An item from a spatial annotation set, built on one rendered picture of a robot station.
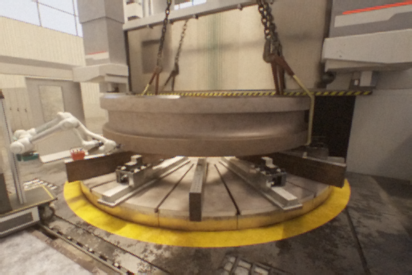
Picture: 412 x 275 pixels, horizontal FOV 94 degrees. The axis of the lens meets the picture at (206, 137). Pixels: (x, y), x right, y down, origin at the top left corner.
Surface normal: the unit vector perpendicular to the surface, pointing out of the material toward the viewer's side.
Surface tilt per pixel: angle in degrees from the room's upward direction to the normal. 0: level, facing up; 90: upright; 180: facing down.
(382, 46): 90
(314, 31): 90
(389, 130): 90
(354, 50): 90
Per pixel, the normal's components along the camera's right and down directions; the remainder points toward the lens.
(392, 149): -0.46, 0.18
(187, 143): -0.10, 0.21
